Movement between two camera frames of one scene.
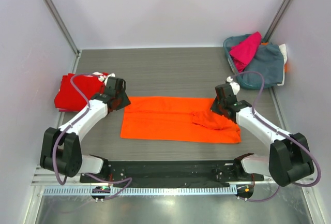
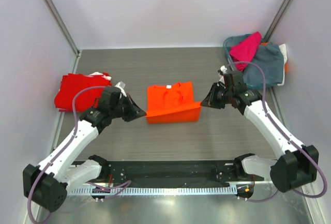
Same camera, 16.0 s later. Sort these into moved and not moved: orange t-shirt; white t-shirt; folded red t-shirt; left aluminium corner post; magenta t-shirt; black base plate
Moved: orange t-shirt
Not moved: magenta t-shirt; black base plate; folded red t-shirt; left aluminium corner post; white t-shirt
